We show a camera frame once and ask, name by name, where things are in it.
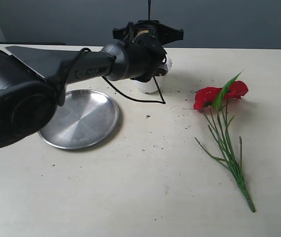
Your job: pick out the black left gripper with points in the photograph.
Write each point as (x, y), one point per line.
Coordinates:
(163, 33)

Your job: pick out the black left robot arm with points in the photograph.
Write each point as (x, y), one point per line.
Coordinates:
(33, 81)

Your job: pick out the round stainless steel plate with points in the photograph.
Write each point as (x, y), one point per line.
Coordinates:
(86, 118)

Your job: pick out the stainless steel spork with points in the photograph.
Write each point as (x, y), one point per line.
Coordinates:
(149, 9)

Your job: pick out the red artificial flower with stems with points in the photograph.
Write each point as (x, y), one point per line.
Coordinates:
(213, 103)

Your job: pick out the white scalloped flower pot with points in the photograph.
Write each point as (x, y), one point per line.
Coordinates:
(150, 86)

